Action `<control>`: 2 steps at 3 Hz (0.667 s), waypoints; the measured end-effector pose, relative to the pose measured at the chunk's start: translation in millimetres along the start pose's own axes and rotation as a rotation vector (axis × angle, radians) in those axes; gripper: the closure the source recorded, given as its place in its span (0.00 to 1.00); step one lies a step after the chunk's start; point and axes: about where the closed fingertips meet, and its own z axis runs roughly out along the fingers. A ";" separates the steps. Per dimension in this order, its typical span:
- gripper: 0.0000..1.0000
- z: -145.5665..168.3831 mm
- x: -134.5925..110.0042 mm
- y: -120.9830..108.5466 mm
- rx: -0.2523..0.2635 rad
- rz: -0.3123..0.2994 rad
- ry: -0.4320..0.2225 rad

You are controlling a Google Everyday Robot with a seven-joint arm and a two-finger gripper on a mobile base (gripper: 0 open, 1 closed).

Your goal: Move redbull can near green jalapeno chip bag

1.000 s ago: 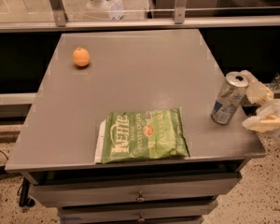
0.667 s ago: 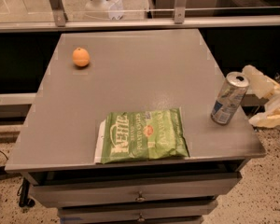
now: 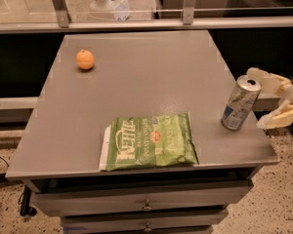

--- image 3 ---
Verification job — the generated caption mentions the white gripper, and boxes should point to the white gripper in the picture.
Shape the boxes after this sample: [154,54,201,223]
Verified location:
[246,67,293,130]

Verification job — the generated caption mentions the silver blue redbull can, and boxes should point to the silver blue redbull can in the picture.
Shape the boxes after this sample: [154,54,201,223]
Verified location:
[221,75,262,131]

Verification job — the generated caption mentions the green jalapeno chip bag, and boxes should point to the green jalapeno chip bag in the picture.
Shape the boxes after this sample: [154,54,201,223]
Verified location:
[99,113,198,172]

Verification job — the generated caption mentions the top drawer knob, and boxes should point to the top drawer knob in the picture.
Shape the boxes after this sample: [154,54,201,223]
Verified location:
[142,200,152,212]

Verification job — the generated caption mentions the drawer knob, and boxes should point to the drawer knob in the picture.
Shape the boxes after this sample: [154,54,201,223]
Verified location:
[142,200,152,212]
[144,222,152,232]

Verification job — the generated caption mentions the grey drawer cabinet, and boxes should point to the grey drawer cabinet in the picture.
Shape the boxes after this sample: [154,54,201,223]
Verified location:
[7,30,278,234]

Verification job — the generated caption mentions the orange fruit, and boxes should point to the orange fruit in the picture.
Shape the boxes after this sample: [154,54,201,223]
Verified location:
[76,50,95,70]

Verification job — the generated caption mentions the black caster wheel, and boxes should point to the black caster wheel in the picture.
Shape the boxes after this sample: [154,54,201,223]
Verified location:
[19,186,37,216]

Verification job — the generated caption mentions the right metal rail bracket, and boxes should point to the right metal rail bracket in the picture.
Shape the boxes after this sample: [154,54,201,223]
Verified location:
[182,0,196,25]

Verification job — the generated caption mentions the metal rail bracket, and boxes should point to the metal rail bracket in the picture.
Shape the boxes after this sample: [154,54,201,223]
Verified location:
[182,0,196,25]
[52,0,70,28]

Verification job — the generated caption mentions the white pedestal base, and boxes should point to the white pedestal base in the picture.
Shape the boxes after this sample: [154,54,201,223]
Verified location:
[89,0,130,21]

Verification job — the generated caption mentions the left metal rail bracket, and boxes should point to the left metal rail bracket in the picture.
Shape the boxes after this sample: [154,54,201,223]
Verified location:
[52,0,70,28]

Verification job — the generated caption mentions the black floor cable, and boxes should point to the black floor cable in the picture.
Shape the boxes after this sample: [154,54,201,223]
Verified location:
[0,148,10,168]

